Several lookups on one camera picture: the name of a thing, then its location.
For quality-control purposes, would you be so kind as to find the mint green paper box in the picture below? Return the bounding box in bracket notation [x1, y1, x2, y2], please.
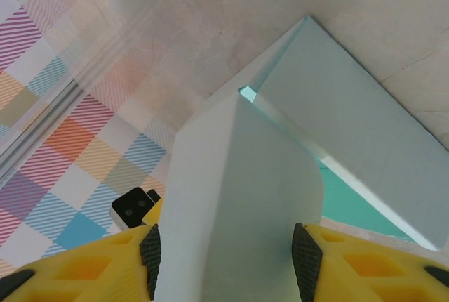
[154, 15, 449, 302]

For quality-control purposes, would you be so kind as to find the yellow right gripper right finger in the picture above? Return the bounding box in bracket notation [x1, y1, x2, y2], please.
[292, 223, 449, 302]

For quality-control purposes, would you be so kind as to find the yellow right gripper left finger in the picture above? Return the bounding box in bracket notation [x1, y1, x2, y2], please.
[0, 223, 161, 302]

